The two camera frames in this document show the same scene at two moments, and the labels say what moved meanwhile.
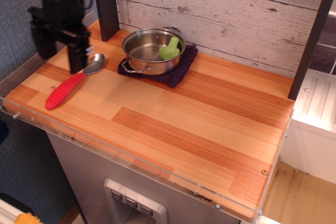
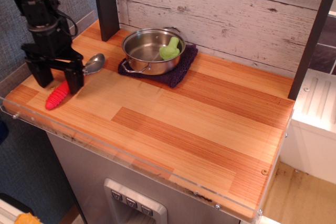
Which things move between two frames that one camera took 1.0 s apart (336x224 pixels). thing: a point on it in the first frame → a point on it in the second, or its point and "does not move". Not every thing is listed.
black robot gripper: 61,16 → 53,49
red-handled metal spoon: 95,63 does not move
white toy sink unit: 309,142 does not move
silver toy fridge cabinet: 106,189 does not move
